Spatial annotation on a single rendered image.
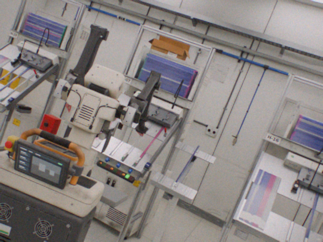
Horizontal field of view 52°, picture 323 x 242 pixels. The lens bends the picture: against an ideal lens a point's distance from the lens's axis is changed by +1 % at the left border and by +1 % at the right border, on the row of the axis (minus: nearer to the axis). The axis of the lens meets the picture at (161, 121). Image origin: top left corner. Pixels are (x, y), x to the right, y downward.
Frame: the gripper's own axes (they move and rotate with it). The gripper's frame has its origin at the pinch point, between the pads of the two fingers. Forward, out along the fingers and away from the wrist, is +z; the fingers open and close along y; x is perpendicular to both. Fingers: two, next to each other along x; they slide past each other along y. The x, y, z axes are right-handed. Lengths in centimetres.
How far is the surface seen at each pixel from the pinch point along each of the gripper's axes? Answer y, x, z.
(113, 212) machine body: 0, 47, 61
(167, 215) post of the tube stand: -50, 42, 26
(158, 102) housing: 4.8, -38.1, -6.8
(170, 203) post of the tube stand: -48, 35, 19
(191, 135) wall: -3, -124, 120
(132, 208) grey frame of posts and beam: -24, 52, 22
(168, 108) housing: -7.4, -35.2, -6.9
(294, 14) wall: -64, -256, -17
